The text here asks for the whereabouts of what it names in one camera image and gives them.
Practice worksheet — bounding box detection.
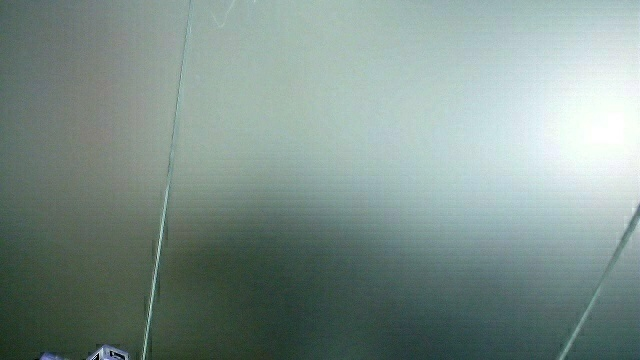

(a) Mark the person's right hand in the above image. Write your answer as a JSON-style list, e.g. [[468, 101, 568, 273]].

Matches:
[[38, 344, 131, 360]]

